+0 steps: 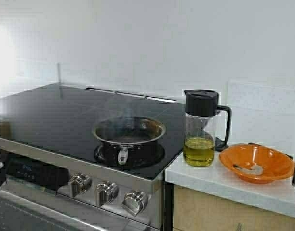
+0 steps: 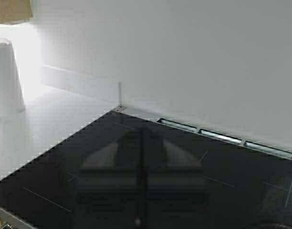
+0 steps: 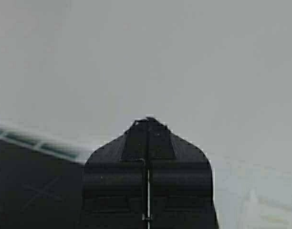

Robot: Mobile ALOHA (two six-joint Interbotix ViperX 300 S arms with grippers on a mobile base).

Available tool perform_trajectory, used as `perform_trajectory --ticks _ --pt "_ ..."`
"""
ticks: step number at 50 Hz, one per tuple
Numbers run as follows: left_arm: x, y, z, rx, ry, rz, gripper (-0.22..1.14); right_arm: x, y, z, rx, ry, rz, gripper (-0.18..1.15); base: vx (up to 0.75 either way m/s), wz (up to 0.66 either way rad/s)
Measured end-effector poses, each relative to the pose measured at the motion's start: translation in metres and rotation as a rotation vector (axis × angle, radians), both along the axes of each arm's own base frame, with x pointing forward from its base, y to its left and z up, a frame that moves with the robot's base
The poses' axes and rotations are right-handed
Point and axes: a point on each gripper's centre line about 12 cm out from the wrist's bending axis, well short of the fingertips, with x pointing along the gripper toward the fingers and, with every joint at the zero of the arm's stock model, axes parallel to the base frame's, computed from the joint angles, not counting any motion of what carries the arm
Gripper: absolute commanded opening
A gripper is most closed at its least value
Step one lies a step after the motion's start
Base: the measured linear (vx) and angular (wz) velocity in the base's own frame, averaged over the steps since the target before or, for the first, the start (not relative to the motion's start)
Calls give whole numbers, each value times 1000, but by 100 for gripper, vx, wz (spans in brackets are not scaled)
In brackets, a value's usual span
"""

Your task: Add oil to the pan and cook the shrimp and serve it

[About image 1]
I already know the small black frying pan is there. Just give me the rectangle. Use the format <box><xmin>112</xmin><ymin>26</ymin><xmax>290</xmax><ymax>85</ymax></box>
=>
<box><xmin>92</xmin><ymin>116</ymin><xmax>166</xmax><ymax>165</ymax></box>

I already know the glass oil dispenser black lid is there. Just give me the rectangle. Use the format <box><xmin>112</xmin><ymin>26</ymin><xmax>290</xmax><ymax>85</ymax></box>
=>
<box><xmin>183</xmin><ymin>89</ymin><xmax>232</xmax><ymax>167</ymax></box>

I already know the black spatula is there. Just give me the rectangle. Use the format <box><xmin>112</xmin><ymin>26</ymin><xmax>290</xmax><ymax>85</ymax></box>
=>
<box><xmin>215</xmin><ymin>137</ymin><xmax>228</xmax><ymax>152</ymax></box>

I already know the raw grey shrimp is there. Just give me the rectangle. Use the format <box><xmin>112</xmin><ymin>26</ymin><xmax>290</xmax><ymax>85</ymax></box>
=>
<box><xmin>233</xmin><ymin>164</ymin><xmax>264</xmax><ymax>175</ymax></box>

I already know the orange plastic bowl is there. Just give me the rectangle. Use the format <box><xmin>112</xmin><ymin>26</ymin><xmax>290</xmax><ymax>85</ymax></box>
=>
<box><xmin>219</xmin><ymin>143</ymin><xmax>295</xmax><ymax>184</ymax></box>

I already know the middle chrome stove knob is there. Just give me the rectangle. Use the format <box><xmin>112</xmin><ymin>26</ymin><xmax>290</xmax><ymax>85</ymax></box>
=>
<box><xmin>94</xmin><ymin>181</ymin><xmax>119</xmax><ymax>207</ymax></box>

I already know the left chrome stove knob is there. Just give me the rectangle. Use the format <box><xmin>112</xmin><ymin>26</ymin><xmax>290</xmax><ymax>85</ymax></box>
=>
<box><xmin>68</xmin><ymin>173</ymin><xmax>92</xmax><ymax>198</ymax></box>

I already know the wooden cabinet under counter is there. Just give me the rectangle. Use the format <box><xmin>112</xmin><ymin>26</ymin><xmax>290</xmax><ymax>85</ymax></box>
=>
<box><xmin>173</xmin><ymin>186</ymin><xmax>295</xmax><ymax>231</ymax></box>

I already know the stainless steel induction stove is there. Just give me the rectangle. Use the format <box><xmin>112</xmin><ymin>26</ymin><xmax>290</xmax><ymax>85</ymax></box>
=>
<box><xmin>0</xmin><ymin>84</ymin><xmax>184</xmax><ymax>231</ymax></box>

